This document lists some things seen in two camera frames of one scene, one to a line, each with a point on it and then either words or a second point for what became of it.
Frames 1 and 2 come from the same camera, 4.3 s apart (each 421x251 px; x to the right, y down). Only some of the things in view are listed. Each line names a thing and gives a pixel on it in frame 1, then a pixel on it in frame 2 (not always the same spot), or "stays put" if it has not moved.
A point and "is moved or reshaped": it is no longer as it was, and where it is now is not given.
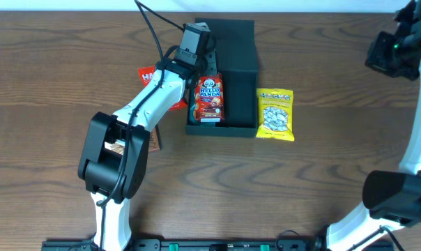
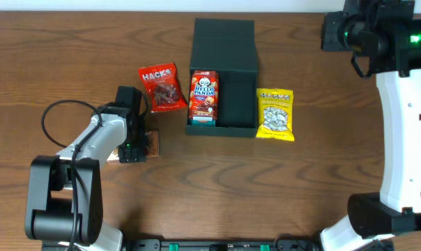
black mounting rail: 189,245 stays put
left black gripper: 212,58 to 139,154
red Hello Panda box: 210,99 is moved or reshaped
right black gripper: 375,58 to 333,22
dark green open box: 233,40 stays put
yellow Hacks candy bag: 275,114 stays put
